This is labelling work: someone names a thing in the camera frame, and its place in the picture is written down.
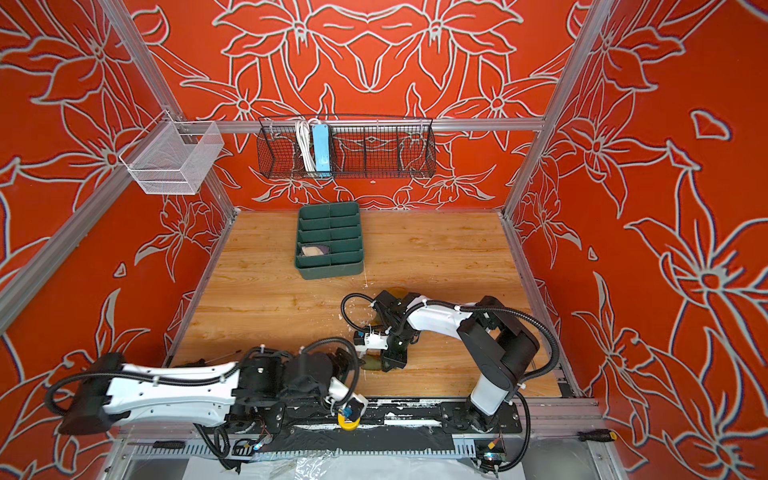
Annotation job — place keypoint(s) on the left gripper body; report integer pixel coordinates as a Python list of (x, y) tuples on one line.
[(341, 369)]

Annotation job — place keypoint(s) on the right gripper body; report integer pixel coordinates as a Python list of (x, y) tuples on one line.
[(394, 347)]

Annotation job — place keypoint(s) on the green compartment tray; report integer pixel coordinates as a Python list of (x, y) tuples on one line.
[(337, 225)]

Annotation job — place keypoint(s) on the green striped sock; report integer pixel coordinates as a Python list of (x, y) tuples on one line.
[(373, 363)]

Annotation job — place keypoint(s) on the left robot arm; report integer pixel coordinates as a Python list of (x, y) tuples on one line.
[(234, 407)]

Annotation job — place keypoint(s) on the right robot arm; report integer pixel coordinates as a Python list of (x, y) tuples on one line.
[(508, 346)]

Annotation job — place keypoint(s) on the light blue box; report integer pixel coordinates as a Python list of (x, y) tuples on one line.
[(321, 143)]

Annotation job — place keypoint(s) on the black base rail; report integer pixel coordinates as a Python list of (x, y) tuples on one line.
[(440, 428)]

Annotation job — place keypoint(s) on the black wire wall basket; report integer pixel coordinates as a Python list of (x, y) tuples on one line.
[(360, 147)]

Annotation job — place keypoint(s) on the clear plastic wall bin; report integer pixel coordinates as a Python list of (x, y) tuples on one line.
[(169, 162)]

